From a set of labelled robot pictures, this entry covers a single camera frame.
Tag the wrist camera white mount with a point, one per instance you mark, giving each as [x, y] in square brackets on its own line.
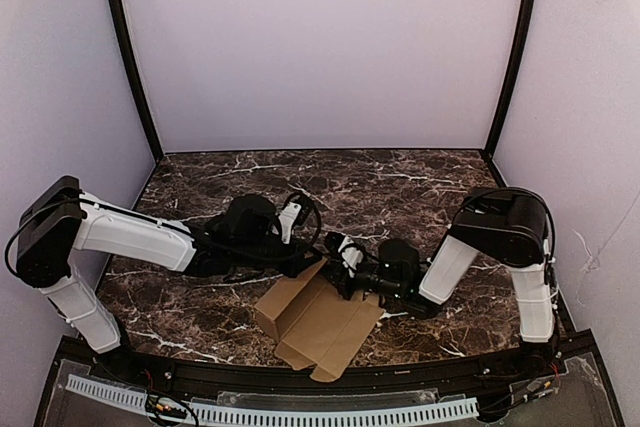
[296, 210]
[346, 251]

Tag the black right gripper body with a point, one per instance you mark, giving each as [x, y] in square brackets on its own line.
[347, 276]

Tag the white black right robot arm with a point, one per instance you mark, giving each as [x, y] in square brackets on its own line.
[511, 225]

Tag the white slotted cable duct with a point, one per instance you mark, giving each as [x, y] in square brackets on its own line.
[240, 409]

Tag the black frame post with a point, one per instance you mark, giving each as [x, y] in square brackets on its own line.
[125, 45]
[521, 31]

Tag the brown cardboard box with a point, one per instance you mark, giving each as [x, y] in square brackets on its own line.
[313, 326]

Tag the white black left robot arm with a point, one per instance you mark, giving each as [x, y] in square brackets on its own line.
[251, 233]

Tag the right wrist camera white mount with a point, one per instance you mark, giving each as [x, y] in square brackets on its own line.
[346, 251]

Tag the clear acrylic plate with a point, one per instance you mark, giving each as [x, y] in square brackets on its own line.
[576, 397]

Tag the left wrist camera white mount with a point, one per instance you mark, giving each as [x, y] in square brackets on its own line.
[296, 210]

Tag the black front rail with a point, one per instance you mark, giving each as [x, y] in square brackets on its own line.
[503, 388]

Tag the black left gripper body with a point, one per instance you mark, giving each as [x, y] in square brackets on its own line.
[298, 261]

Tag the black left frame post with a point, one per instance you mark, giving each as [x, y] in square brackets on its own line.
[125, 45]

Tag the black right frame post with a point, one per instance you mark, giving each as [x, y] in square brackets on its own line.
[521, 31]

